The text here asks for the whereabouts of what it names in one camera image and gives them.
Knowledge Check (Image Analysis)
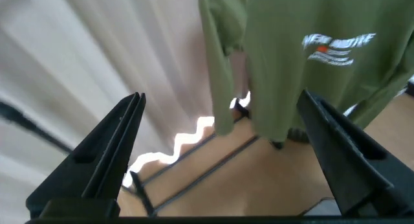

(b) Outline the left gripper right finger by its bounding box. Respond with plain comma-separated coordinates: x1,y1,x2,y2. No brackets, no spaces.
296,89,414,217

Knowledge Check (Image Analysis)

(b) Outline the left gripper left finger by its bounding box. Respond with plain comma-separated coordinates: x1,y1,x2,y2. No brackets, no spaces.
25,92,147,218

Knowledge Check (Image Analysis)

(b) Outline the green printed shirt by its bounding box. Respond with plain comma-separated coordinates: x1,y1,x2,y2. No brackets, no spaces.
198,0,414,144

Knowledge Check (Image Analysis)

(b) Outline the black clothes rack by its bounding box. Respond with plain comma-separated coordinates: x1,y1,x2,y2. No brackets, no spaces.
0,97,286,218

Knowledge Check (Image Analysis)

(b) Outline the beige curtain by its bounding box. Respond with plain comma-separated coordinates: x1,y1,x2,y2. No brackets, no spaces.
0,0,252,224

